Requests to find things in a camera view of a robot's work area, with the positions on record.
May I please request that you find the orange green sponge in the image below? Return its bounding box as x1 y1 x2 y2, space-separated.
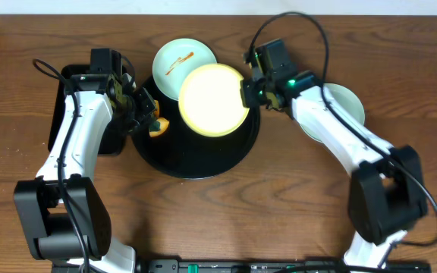
149 100 169 138

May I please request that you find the yellow plate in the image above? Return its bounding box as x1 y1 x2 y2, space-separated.
178 64 250 137

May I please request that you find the light green plate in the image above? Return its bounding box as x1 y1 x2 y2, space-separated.
293 83 366 143
152 38 217 101

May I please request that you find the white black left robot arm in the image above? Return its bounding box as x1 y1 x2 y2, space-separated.
14 90 139 272

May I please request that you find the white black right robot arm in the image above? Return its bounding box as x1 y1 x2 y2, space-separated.
241 71 429 272

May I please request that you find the rectangular black tray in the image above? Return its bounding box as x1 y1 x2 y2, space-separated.
47 64 126 156

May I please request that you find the round black tray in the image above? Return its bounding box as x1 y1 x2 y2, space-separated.
131 76 260 179

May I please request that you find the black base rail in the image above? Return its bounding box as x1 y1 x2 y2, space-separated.
138 259 432 273

